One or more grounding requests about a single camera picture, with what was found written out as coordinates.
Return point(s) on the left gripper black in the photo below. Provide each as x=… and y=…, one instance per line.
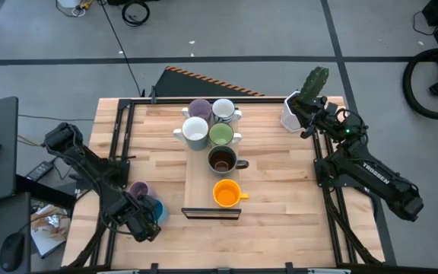
x=127, y=215

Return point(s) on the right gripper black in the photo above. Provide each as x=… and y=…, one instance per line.
x=323, y=116

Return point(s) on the bright blue mug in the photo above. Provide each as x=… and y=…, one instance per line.
x=159, y=211

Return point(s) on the orange mug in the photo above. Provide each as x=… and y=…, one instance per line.
x=226, y=194

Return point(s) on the white patterned mug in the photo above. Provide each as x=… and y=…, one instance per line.
x=223, y=109

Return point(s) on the green mug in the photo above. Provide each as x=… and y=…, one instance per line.
x=221, y=134

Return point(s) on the dark glazed mug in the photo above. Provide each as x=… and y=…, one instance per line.
x=223, y=160

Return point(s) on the teal mug white inside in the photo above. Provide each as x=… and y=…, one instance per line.
x=195, y=131

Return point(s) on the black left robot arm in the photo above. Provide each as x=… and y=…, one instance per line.
x=89, y=163

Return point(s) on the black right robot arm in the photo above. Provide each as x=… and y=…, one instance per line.
x=375, y=175

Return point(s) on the cactus in white pot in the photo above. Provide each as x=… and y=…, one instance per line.
x=314, y=83

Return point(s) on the silver metal bar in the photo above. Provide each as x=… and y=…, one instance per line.
x=329, y=271
x=120, y=271

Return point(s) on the crumpled silver foil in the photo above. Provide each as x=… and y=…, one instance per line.
x=53, y=220

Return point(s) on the orange vacuum cleaner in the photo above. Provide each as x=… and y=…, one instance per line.
x=407, y=85

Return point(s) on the box with white paper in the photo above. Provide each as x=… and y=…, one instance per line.
x=48, y=239

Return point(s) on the black power brick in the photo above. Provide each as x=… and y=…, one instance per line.
x=39, y=171

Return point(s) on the black ramp orange stripes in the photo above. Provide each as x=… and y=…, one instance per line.
x=188, y=85

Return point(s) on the black computer mouse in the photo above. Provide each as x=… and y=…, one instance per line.
x=11, y=253

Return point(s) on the yellow power plug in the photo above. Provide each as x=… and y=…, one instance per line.
x=85, y=4

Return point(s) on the white trash bin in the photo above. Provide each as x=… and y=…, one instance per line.
x=68, y=3

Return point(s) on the black aluminium rig frame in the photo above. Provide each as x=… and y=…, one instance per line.
x=165, y=100

